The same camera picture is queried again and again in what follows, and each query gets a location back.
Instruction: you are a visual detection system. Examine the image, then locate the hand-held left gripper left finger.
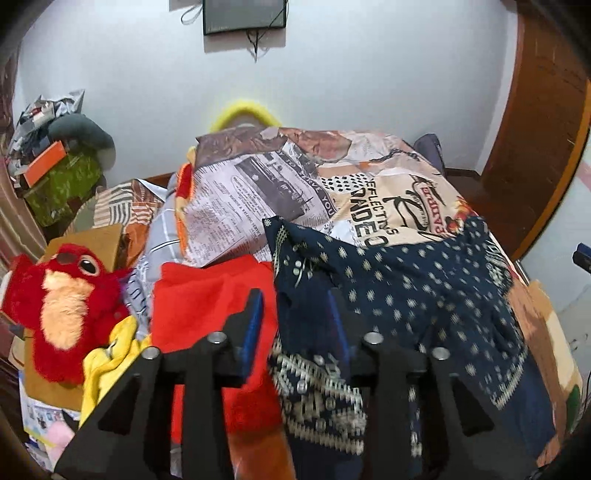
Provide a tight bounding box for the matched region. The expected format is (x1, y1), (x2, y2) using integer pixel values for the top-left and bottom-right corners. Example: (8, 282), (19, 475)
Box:
(54, 288), (266, 480)

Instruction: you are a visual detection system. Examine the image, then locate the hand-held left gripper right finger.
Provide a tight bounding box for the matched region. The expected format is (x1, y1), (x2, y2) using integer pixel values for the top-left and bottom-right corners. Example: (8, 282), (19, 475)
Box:
(323, 288), (541, 480)

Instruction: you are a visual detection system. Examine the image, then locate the navy patterned hoodie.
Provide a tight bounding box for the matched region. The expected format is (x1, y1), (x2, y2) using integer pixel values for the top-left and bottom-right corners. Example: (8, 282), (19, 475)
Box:
(263, 215), (557, 480)

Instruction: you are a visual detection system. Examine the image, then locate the white heart print wardrobe door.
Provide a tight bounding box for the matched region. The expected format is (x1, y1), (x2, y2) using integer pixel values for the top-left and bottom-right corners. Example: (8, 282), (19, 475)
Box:
(522, 152), (591, 370)

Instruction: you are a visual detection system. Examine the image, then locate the red cloth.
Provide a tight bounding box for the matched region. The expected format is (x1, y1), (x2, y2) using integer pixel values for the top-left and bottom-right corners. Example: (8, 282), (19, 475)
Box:
(151, 255), (289, 444)

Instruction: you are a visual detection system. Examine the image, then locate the grey checked cloth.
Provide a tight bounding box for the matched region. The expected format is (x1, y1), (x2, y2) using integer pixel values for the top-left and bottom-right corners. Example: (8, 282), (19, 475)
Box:
(124, 175), (188, 324)

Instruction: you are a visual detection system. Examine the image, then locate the orange plastic bag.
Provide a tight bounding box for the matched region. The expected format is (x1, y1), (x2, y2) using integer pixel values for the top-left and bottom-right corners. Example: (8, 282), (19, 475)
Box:
(228, 415), (296, 480)

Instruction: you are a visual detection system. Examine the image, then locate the yellow cloth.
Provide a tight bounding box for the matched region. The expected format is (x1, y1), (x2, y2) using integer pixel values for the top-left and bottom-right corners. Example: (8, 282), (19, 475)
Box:
(79, 316), (153, 428)

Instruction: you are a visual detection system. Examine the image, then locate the brown wooden door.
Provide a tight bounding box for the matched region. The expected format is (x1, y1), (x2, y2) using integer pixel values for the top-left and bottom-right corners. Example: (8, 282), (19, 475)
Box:
(480, 14), (591, 259)

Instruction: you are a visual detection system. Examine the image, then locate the red plush toy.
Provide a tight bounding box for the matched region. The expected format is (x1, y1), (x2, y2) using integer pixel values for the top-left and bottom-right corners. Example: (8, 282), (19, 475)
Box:
(2, 243), (132, 385)

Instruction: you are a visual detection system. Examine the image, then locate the brown striped patterned cloth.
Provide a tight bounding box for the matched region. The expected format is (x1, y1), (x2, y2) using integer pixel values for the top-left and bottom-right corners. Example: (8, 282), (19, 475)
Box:
(74, 180), (163, 237)

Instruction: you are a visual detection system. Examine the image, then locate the brown cardboard box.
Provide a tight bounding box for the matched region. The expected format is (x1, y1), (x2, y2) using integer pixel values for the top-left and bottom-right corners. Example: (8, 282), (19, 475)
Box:
(14, 224), (127, 411)

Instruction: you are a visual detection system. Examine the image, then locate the grey blue backpack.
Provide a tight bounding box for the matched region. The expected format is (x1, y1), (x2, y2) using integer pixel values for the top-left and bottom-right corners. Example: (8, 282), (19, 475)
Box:
(413, 134), (446, 172)

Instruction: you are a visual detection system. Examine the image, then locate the yellow hoop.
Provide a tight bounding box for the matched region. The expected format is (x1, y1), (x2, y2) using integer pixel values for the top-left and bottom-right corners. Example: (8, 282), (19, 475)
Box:
(209, 99), (283, 134)

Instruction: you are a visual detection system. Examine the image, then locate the pink plush toy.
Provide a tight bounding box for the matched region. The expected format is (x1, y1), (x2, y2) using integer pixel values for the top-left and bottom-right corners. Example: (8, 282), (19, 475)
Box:
(46, 422), (77, 457)

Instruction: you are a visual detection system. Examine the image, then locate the green patterned bag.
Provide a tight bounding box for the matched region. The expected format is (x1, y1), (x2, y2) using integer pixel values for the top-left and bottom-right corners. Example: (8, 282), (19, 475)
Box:
(23, 150), (103, 227)

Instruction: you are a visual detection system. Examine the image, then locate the pile of printed papers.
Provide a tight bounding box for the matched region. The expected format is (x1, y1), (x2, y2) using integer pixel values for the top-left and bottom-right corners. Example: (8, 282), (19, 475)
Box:
(21, 397), (81, 462)

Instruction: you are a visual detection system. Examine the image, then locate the brown striped curtain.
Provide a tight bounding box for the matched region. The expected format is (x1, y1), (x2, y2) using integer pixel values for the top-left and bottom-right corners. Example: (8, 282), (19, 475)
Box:
(0, 60), (47, 273)

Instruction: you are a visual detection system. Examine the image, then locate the grey cushion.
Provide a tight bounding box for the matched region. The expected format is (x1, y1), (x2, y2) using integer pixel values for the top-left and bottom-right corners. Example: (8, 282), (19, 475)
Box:
(48, 114), (116, 171)

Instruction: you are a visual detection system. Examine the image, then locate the orange box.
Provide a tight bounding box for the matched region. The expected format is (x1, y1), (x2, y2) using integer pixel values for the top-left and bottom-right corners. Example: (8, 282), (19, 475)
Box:
(24, 141), (66, 188)

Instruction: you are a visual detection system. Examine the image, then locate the pile of household clutter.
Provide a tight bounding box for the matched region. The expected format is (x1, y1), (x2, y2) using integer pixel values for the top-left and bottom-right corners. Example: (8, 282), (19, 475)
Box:
(7, 90), (86, 176)

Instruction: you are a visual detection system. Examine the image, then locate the black hanging monitor cable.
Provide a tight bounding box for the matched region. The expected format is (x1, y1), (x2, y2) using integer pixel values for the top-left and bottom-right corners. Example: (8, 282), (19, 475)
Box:
(246, 28), (271, 63)

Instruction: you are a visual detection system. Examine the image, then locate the small black wall monitor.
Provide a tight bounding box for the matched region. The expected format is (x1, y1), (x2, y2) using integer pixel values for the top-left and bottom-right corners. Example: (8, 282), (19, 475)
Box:
(202, 0), (288, 36)

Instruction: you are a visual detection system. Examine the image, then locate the looped monitor side cable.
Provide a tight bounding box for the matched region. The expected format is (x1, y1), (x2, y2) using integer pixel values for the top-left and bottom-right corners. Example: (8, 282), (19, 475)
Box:
(181, 0), (204, 26)

